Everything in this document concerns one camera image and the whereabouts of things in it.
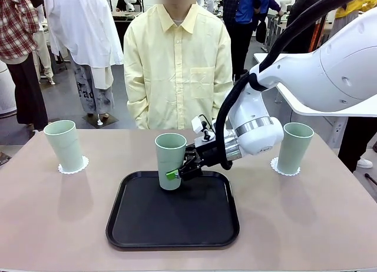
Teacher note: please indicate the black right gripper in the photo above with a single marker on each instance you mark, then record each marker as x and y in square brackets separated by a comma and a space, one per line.
[207, 154]

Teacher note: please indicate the pale green plastic cup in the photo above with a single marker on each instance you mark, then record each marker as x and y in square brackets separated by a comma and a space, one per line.
[171, 154]
[63, 145]
[294, 148]

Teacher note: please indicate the white scalloped paper coaster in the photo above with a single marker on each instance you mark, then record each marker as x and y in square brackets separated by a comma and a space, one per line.
[86, 163]
[274, 164]

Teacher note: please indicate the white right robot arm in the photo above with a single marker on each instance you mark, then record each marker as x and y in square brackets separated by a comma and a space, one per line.
[324, 77]

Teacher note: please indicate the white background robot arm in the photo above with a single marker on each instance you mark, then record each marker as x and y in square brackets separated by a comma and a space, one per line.
[283, 4]
[129, 1]

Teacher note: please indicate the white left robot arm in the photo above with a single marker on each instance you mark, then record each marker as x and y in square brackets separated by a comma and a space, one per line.
[6, 92]

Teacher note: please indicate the black plastic tray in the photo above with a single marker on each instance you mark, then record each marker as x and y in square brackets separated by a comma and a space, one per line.
[173, 216]

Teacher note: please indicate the person in yellow shirt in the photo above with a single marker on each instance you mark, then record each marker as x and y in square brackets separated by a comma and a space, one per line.
[176, 63]

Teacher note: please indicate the white background table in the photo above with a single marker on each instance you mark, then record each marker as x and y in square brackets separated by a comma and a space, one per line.
[300, 107]

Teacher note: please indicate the black hanging bag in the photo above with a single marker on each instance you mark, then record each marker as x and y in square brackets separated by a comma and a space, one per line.
[261, 30]

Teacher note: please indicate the dark background workbench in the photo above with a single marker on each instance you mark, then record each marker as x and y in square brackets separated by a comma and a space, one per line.
[126, 19]

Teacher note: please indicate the grey background desk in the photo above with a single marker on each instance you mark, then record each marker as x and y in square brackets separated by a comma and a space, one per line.
[275, 27]

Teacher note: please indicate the bystander in blue jacket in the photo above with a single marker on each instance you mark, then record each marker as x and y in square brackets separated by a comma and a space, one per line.
[244, 7]

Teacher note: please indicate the bystander in black jacket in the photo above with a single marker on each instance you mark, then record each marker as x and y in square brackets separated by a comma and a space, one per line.
[306, 39]

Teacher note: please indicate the bystander in white smock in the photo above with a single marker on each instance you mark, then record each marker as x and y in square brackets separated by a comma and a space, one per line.
[82, 24]

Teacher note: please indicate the black rod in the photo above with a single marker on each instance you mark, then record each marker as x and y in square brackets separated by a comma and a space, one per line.
[371, 179]

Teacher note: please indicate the bystander in red plaid shirt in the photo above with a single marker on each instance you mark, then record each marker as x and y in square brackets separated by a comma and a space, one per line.
[17, 19]

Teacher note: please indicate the bystander in yellow jacket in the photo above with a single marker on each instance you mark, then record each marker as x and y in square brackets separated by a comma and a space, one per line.
[365, 2]

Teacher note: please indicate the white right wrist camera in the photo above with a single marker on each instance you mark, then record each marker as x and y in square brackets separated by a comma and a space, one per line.
[198, 124]

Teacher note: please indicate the orange and black post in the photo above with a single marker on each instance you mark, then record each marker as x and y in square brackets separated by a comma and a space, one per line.
[317, 33]

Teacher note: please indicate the dark metal bracket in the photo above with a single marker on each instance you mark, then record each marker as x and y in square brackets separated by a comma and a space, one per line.
[4, 159]

